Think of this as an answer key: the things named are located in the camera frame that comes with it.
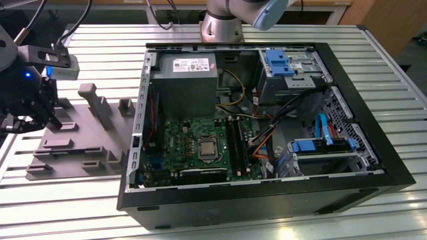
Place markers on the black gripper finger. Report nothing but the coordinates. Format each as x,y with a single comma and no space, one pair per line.
16,125
43,107

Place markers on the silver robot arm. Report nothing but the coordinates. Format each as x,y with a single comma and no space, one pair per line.
220,25

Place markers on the black RAM slot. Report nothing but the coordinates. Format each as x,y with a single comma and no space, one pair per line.
235,147

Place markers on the grey parts rack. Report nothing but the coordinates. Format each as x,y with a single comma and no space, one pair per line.
68,163

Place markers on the green motherboard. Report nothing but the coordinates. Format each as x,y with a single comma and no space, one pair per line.
174,127

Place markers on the blue expansion slot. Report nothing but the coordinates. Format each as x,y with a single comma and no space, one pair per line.
155,163

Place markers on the grey power supply unit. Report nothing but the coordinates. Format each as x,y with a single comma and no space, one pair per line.
183,95

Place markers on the silver CPU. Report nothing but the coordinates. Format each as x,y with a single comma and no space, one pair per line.
208,148

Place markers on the black graphics card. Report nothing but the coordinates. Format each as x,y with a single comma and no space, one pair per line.
200,177

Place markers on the metal locking lever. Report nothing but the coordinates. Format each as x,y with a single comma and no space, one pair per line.
220,156

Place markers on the black PC case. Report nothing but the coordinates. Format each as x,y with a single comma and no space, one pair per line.
267,205

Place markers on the metal drive cage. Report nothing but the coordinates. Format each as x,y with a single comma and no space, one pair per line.
303,83

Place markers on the hard disk in blue carrier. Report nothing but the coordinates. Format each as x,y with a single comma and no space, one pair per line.
303,146

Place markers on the metal disk bay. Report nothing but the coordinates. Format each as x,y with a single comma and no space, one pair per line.
327,156

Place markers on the brown wooden cabinet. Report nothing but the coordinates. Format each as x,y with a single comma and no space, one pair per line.
390,22

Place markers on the black camera bracket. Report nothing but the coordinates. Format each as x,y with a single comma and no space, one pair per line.
30,52

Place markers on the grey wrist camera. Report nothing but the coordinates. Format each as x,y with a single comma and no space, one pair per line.
64,73

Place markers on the blue plastic drive bracket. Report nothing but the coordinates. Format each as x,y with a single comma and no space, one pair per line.
276,62

